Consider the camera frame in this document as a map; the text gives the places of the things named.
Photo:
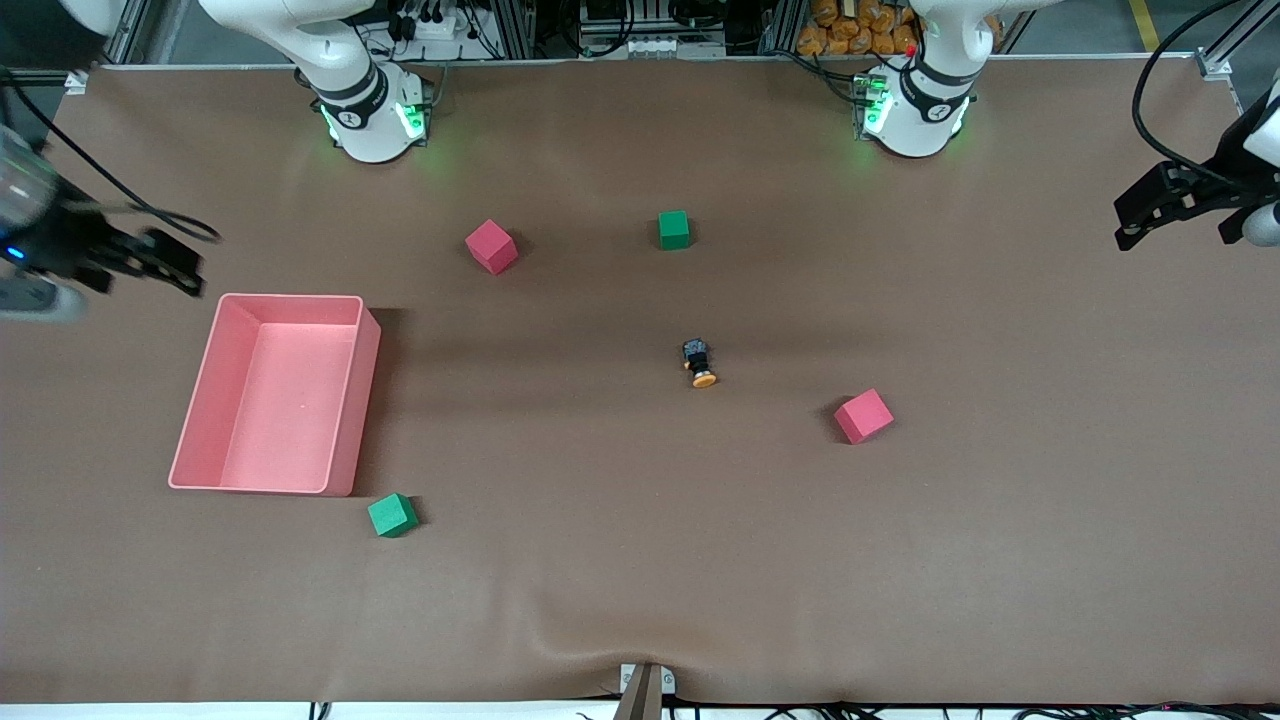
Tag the green foam cube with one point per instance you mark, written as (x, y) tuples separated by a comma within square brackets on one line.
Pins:
[(392, 515), (674, 230)]

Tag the white corner bracket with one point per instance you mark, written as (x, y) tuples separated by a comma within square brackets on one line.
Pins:
[(76, 82), (1213, 65)]

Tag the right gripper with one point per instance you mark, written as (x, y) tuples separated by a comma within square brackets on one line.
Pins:
[(68, 243)]

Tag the pink foam cube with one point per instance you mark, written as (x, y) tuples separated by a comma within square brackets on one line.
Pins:
[(863, 416), (491, 246)]

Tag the pile of orange objects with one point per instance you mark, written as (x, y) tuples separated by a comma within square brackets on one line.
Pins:
[(850, 30)]

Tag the brown table cover sheet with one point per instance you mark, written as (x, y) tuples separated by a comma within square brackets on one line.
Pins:
[(640, 560)]

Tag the pink plastic bin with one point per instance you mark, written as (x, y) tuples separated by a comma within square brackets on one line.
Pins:
[(280, 420)]

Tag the grey metal mounting bracket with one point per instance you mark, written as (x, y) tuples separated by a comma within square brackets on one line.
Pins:
[(645, 690)]

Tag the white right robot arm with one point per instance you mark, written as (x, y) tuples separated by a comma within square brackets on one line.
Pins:
[(350, 100)]

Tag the black equipment box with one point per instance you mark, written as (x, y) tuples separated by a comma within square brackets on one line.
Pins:
[(650, 25)]

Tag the white power strip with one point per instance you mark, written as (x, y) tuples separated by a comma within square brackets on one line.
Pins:
[(440, 25)]

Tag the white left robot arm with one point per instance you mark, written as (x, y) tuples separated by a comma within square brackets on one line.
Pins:
[(920, 110)]

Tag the aluminium table edge rail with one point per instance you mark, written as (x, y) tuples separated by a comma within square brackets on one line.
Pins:
[(1238, 95)]

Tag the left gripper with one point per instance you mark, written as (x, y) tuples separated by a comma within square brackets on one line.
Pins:
[(1217, 187)]

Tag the slanted aluminium frame profile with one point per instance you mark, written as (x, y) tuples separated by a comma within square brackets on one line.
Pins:
[(1255, 25)]

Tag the black button with orange cap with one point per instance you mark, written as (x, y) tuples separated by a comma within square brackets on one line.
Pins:
[(700, 362)]

